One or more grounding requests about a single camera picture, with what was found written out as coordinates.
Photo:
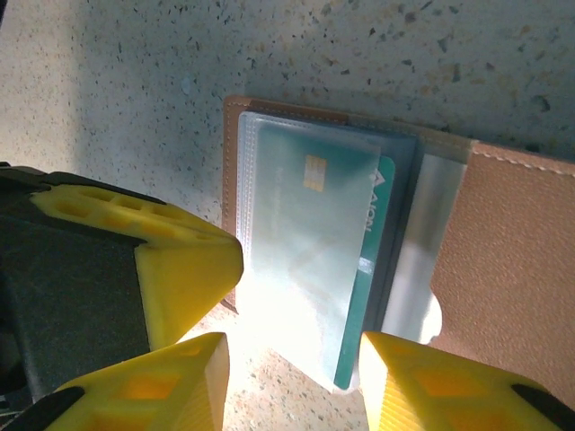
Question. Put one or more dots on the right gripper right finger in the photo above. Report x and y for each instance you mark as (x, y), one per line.
(449, 395)

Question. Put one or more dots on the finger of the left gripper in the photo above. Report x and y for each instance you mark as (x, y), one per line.
(179, 278)

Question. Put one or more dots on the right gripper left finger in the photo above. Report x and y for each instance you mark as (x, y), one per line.
(157, 390)

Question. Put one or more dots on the green credit card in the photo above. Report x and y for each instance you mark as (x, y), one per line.
(314, 224)

